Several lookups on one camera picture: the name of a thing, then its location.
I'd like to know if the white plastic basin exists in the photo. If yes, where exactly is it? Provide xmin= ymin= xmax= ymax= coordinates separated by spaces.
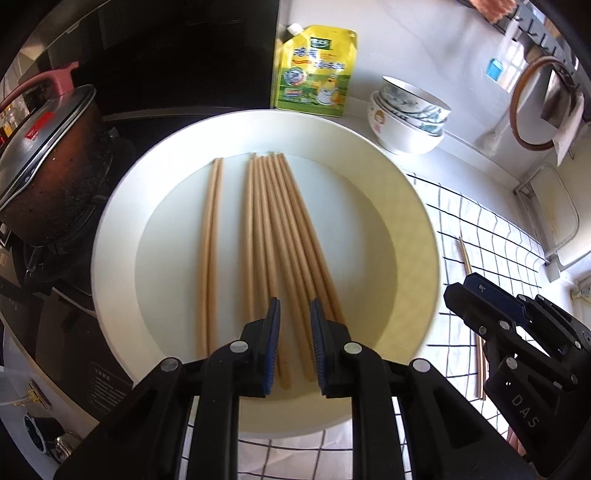
xmin=91 ymin=109 xmax=439 ymax=437

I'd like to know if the steel pot lid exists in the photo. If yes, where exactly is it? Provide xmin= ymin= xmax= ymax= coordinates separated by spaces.
xmin=0 ymin=84 xmax=98 ymax=208

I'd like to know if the long wooden chopstick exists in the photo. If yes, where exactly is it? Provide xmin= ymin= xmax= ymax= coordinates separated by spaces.
xmin=457 ymin=236 xmax=486 ymax=401
xmin=196 ymin=158 xmax=220 ymax=360
xmin=205 ymin=158 xmax=225 ymax=358

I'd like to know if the black wall hook rack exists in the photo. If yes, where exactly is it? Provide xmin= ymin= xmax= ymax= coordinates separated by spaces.
xmin=485 ymin=0 xmax=583 ymax=75

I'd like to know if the yellow green seasoning pouch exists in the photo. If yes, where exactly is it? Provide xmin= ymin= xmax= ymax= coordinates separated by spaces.
xmin=270 ymin=24 xmax=358 ymax=118

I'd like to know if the pink pan handle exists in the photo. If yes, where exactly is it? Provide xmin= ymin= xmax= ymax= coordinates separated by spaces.
xmin=0 ymin=62 xmax=80 ymax=116

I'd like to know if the floral ceramic bowl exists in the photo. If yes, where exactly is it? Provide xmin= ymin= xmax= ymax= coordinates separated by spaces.
xmin=379 ymin=76 xmax=452 ymax=125
xmin=373 ymin=91 xmax=447 ymax=137

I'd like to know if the plain white bowl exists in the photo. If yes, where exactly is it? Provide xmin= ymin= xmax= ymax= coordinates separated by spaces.
xmin=367 ymin=90 xmax=445 ymax=155

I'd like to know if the dark cooking pot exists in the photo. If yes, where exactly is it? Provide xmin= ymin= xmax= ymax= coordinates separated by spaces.
xmin=0 ymin=90 xmax=116 ymax=247

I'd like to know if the white cloth rag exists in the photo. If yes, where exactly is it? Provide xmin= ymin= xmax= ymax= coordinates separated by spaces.
xmin=551 ymin=92 xmax=587 ymax=167

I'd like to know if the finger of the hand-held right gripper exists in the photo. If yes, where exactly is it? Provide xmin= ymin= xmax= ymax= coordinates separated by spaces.
xmin=463 ymin=272 xmax=591 ymax=356
xmin=443 ymin=284 xmax=583 ymax=386

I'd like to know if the round wooden hoop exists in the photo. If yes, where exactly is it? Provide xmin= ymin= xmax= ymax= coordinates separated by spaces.
xmin=509 ymin=56 xmax=578 ymax=151

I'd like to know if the bundle of wooden chopsticks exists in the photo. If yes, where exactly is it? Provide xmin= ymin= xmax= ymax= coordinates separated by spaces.
xmin=241 ymin=151 xmax=347 ymax=393

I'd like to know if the white metal-framed panel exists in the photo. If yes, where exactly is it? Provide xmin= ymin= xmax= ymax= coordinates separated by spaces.
xmin=513 ymin=164 xmax=580 ymax=282

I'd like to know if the white checkered cloth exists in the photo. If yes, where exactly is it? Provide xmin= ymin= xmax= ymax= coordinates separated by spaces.
xmin=185 ymin=171 xmax=555 ymax=480

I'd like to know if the person's right hand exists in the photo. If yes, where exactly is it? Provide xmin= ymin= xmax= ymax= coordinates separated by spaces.
xmin=507 ymin=425 xmax=530 ymax=459

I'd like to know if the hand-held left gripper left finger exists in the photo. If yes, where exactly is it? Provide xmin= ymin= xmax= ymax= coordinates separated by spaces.
xmin=54 ymin=296 xmax=281 ymax=480

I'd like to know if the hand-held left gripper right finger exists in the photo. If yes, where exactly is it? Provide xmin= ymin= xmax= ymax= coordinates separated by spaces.
xmin=309 ymin=298 xmax=541 ymax=480

